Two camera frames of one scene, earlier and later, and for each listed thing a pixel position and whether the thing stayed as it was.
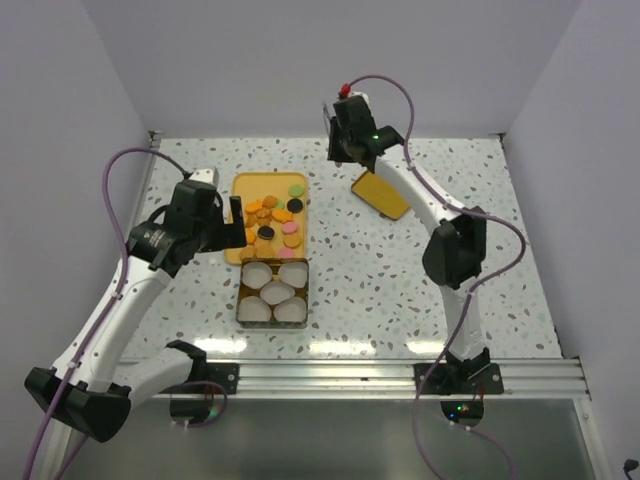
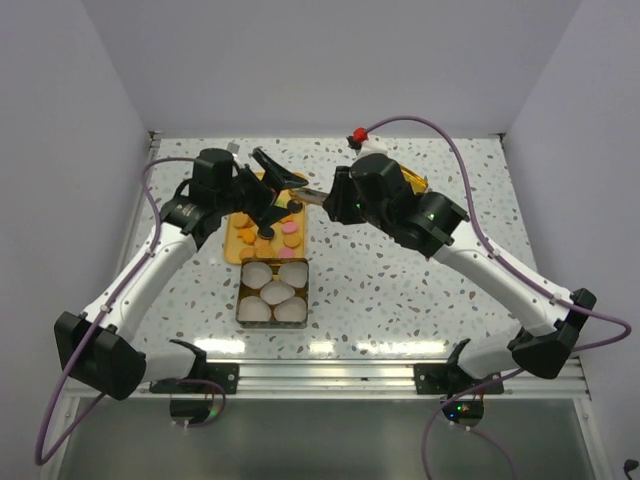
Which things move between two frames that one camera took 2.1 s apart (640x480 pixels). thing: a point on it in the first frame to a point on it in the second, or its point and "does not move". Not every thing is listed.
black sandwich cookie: [294, 205] does not move
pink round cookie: [289, 227] does not move
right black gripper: [333, 153] to [336, 203]
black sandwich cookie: [265, 232] does not move
